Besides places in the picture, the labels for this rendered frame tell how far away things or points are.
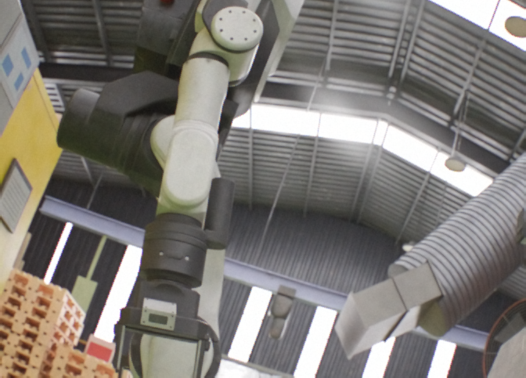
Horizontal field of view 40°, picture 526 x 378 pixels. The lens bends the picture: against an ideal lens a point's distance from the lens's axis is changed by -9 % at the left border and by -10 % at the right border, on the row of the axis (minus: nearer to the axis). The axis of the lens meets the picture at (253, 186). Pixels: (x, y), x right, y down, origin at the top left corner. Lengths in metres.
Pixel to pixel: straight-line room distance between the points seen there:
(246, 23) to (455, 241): 7.64
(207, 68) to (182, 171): 0.18
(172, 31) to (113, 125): 0.20
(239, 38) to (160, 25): 0.26
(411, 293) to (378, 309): 0.40
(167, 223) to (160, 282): 0.08
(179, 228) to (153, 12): 0.48
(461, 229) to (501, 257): 0.62
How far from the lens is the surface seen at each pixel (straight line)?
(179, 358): 1.16
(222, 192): 1.08
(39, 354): 9.40
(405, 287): 8.15
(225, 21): 1.16
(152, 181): 1.32
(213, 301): 1.23
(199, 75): 1.13
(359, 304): 8.02
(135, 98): 1.32
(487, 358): 8.25
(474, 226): 8.84
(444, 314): 8.50
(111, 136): 1.31
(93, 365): 9.23
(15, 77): 2.75
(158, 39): 1.36
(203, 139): 1.06
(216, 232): 1.06
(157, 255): 1.02
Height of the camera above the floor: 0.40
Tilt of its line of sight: 23 degrees up
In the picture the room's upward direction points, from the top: 20 degrees clockwise
